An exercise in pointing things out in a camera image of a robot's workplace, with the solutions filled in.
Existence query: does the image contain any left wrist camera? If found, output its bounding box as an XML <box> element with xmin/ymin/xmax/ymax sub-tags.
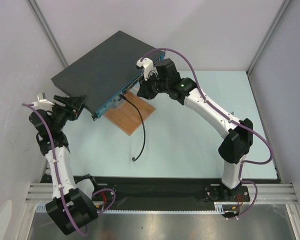
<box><xmin>32</xmin><ymin>92</ymin><xmax>54</xmax><ymax>109</ymax></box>

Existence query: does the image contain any aluminium rail frame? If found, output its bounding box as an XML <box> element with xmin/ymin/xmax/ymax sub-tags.
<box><xmin>25</xmin><ymin>183</ymin><xmax>300</xmax><ymax>240</ymax></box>

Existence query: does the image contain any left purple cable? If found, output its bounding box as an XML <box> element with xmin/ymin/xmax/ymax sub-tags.
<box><xmin>21</xmin><ymin>102</ymin><xmax>116</xmax><ymax>237</ymax></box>

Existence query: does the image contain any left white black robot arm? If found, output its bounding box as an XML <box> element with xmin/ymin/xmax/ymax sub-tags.
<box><xmin>26</xmin><ymin>93</ymin><xmax>100</xmax><ymax>236</ymax></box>

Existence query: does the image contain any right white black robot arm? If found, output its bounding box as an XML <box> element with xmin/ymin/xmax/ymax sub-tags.
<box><xmin>136</xmin><ymin>57</ymin><xmax>253</xmax><ymax>201</ymax></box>

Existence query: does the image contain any wooden board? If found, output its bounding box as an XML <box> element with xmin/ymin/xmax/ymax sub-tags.
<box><xmin>104</xmin><ymin>91</ymin><xmax>156</xmax><ymax>136</ymax></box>

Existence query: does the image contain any black ethernet cable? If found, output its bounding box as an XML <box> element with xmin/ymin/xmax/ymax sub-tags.
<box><xmin>119</xmin><ymin>93</ymin><xmax>147</xmax><ymax>162</ymax></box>

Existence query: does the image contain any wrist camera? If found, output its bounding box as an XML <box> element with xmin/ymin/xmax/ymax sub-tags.
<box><xmin>136</xmin><ymin>57</ymin><xmax>155</xmax><ymax>81</ymax></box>
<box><xmin>32</xmin><ymin>92</ymin><xmax>54</xmax><ymax>109</ymax></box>

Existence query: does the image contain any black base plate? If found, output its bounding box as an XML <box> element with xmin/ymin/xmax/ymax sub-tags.
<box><xmin>39</xmin><ymin>174</ymin><xmax>282</xmax><ymax>211</ymax></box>

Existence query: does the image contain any white slotted cable duct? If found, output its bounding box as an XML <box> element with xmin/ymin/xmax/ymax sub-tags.
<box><xmin>36</xmin><ymin>201</ymin><xmax>227</xmax><ymax>215</ymax></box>

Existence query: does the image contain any dark grey network switch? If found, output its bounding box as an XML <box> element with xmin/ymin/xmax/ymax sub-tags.
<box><xmin>51</xmin><ymin>30</ymin><xmax>165</xmax><ymax>120</ymax></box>

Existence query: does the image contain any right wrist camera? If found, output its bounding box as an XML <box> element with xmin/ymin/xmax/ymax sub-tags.
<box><xmin>136</xmin><ymin>57</ymin><xmax>155</xmax><ymax>81</ymax></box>

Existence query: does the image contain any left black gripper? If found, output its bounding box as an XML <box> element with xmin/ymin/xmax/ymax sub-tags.
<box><xmin>51</xmin><ymin>95</ymin><xmax>87</xmax><ymax>132</ymax></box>

